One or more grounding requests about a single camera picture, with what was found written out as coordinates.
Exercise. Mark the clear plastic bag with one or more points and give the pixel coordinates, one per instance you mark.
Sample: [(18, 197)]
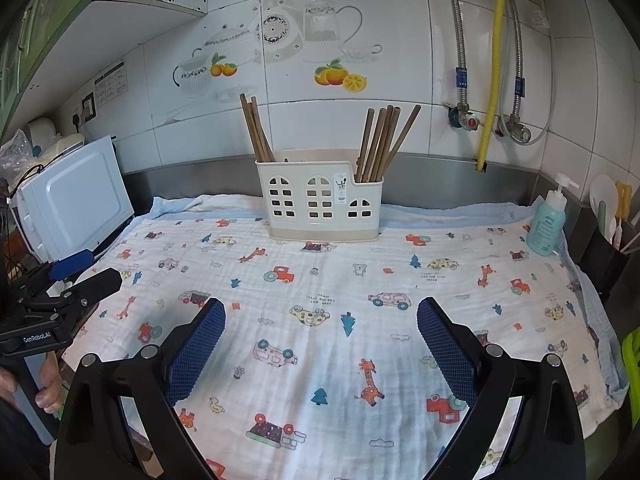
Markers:
[(15, 152)]

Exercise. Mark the white cartoon printed cloth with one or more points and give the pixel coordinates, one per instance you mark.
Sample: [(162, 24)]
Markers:
[(310, 270)]

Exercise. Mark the yellow bottle brush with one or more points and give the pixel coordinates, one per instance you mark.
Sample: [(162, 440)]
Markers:
[(622, 200)]

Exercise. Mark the white rounded appliance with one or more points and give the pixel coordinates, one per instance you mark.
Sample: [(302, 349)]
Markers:
[(42, 132)]

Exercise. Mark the wall label sticker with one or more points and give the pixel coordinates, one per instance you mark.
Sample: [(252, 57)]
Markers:
[(111, 82)]

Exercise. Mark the cream plastic utensil holder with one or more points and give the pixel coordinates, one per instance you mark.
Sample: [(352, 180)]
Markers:
[(300, 220)]

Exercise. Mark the teal soap pump bottle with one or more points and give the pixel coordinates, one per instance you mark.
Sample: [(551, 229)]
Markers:
[(547, 225)]

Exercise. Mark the green plastic rack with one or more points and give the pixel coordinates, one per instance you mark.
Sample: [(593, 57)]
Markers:
[(632, 360)]

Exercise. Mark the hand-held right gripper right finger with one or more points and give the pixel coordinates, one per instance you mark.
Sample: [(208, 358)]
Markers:
[(447, 355)]

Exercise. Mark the black utensil container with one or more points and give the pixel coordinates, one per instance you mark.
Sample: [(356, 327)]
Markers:
[(600, 265)]

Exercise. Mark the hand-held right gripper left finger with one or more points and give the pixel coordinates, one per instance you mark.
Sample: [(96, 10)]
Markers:
[(197, 350)]

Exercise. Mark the person's left hand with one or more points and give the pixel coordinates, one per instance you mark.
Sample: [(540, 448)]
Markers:
[(50, 385)]

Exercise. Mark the metal angle valve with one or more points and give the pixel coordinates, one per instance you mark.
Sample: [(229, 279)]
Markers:
[(515, 130)]

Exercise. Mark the brown wooden chopstick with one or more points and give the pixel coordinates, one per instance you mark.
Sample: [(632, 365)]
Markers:
[(401, 133), (391, 132), (388, 142), (382, 143), (372, 145), (364, 145), (252, 127), (257, 132), (377, 145), (263, 129)]

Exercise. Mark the wall socket with plug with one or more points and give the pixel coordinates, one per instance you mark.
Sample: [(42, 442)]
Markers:
[(75, 120)]

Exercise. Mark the cream kitchen appliance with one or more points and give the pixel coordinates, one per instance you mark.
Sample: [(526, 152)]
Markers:
[(67, 142)]

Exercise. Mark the white rice spoon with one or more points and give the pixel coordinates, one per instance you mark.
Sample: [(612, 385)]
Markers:
[(602, 190)]

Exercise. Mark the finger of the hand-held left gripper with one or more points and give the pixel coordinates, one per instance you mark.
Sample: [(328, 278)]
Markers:
[(70, 264), (95, 286)]

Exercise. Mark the white microwave oven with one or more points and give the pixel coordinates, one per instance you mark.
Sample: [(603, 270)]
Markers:
[(75, 200)]

